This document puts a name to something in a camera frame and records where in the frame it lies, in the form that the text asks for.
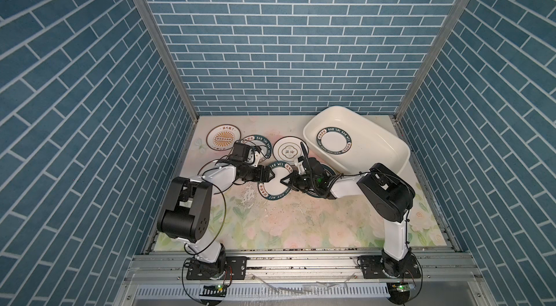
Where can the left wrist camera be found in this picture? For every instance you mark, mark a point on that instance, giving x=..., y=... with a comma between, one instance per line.
x=246, y=153

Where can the orange sunburst plate far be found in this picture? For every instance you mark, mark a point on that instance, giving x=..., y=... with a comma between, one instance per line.
x=223, y=137

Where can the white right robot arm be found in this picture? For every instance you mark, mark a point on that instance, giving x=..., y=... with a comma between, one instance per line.
x=390, y=196

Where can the aluminium corner post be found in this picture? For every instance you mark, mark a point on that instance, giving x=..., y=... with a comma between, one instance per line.
x=446, y=29
x=163, y=50

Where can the green red ring plate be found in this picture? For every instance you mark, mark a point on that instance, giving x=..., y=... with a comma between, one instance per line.
x=328, y=170

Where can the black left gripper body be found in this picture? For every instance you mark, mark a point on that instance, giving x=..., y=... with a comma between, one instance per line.
x=252, y=173

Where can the aluminium corner post right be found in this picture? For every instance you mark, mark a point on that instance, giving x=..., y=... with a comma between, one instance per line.
x=446, y=29

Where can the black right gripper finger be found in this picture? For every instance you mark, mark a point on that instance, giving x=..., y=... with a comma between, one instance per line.
x=286, y=180
x=287, y=187

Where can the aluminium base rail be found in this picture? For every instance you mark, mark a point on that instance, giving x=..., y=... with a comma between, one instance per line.
x=437, y=264

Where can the white plastic bin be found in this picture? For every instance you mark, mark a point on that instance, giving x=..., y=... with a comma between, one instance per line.
x=371, y=143

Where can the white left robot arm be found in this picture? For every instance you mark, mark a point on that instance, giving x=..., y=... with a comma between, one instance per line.
x=186, y=208

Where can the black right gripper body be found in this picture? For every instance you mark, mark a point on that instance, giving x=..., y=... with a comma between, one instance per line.
x=302, y=183

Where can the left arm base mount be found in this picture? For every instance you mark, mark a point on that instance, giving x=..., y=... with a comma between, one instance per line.
x=234, y=267

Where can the green rim plate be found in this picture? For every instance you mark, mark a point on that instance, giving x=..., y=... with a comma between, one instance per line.
x=261, y=142
x=334, y=141
x=273, y=190

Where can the floral table mat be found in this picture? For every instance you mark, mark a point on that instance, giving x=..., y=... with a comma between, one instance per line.
x=245, y=220

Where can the white plate grey emblem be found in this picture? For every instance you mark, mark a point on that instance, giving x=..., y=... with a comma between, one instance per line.
x=288, y=149

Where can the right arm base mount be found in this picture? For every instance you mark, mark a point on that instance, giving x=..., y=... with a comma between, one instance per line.
x=384, y=266

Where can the aluminium corner post left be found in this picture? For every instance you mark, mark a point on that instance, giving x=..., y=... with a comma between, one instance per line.
x=163, y=50

